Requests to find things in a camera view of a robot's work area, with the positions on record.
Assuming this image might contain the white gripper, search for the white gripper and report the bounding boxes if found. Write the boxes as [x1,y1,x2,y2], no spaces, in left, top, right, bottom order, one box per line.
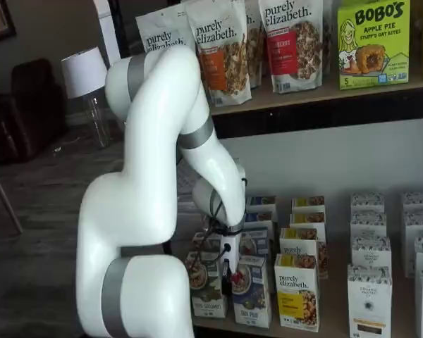
[221,232,242,296]

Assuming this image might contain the blue Flax Plus oatmeal box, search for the blue Flax Plus oatmeal box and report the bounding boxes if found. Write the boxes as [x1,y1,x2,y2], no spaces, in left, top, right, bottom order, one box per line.
[231,253,271,329]
[240,228,275,293]
[245,212,278,232]
[246,195,278,215]

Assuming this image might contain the green apple cinnamon oatmeal box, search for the green apple cinnamon oatmeal box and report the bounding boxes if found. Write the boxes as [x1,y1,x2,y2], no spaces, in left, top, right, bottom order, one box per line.
[190,231,223,254]
[185,251,228,318]

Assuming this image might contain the yellow purely elizabeth oatmeal box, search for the yellow purely elizabeth oatmeal box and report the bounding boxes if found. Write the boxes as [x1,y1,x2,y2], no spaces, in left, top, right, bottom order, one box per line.
[289,212,327,244]
[274,253,321,332]
[291,196,326,215]
[278,227,329,280]

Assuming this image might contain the green Bobo's apple pie box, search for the green Bobo's apple pie box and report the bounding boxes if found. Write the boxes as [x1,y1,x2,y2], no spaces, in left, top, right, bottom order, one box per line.
[337,0,411,90]

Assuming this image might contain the black metal wood shelving unit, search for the black metal wood shelving unit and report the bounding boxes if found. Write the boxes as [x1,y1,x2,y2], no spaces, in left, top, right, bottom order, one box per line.
[107,0,423,338]

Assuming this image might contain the orange label granola bag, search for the orange label granola bag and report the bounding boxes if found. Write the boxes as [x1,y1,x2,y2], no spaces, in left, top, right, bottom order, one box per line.
[185,0,252,107]

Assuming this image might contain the purely elizabeth granola bag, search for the purely elizabeth granola bag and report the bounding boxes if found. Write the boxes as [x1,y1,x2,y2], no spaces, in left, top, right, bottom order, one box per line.
[245,0,267,89]

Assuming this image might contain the red label granola bag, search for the red label granola bag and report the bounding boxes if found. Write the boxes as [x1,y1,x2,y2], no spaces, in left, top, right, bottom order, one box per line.
[257,0,324,94]

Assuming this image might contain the grey chair wooden legs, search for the grey chair wooden legs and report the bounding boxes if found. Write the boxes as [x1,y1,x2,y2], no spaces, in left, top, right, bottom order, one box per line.
[0,154,24,235]

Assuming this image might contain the white shade glass lamp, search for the white shade glass lamp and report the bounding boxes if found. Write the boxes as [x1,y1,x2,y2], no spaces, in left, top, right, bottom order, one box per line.
[61,46,112,149]

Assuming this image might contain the blue label granola bag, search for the blue label granola bag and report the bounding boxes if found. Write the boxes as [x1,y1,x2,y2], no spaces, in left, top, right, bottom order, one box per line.
[135,5,198,57]

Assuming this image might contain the dark brown armchair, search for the dark brown armchair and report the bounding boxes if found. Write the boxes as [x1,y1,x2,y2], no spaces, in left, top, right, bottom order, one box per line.
[0,58,71,166]

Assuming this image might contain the white door panel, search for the white door panel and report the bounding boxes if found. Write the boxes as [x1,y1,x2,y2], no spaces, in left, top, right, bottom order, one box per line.
[93,0,123,68]

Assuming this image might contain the dark framed picture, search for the dark framed picture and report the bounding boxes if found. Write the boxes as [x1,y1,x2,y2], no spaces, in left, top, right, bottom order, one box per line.
[0,0,18,46]

